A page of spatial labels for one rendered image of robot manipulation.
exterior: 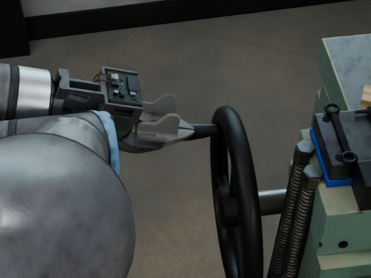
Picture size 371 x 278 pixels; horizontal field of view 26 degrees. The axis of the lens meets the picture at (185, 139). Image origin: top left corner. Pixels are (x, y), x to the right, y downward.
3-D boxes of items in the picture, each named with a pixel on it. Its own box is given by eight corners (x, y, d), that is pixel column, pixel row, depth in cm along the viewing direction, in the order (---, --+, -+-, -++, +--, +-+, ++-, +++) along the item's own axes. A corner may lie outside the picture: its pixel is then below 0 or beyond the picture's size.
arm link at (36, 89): (6, 147, 105) (6, 95, 111) (43, 151, 107) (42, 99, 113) (19, 101, 99) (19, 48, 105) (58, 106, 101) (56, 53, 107)
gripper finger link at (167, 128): (208, 125, 110) (143, 116, 106) (193, 153, 114) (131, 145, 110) (205, 108, 112) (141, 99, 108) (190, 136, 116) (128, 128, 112)
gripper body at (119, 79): (148, 111, 105) (57, 99, 101) (130, 153, 111) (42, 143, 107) (142, 70, 110) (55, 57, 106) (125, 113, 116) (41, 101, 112)
